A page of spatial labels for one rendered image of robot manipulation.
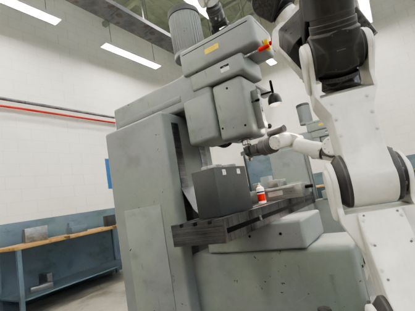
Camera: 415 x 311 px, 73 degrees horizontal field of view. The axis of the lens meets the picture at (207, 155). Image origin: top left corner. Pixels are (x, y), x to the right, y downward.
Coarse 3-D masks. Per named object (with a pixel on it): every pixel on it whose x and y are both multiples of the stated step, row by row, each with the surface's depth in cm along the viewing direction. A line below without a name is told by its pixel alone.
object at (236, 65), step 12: (228, 60) 146; (240, 60) 142; (204, 72) 154; (216, 72) 150; (228, 72) 146; (240, 72) 144; (252, 72) 149; (192, 84) 159; (204, 84) 154; (216, 84) 153
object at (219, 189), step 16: (192, 176) 114; (208, 176) 108; (224, 176) 111; (240, 176) 119; (208, 192) 108; (224, 192) 108; (240, 192) 116; (208, 208) 108; (224, 208) 106; (240, 208) 114
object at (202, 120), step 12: (204, 96) 154; (192, 108) 158; (204, 108) 153; (192, 120) 158; (204, 120) 153; (216, 120) 151; (192, 132) 158; (204, 132) 153; (216, 132) 150; (192, 144) 158; (204, 144) 162; (216, 144) 169
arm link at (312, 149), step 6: (300, 144) 123; (306, 144) 121; (312, 144) 119; (318, 144) 118; (300, 150) 124; (306, 150) 121; (312, 150) 119; (318, 150) 117; (312, 156) 120; (318, 156) 118; (324, 156) 115; (330, 156) 111
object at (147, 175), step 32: (128, 128) 171; (160, 128) 156; (128, 160) 170; (160, 160) 156; (192, 160) 171; (128, 192) 169; (160, 192) 155; (128, 224) 168; (160, 224) 154; (128, 256) 168; (160, 256) 153; (128, 288) 167; (160, 288) 152; (192, 288) 145
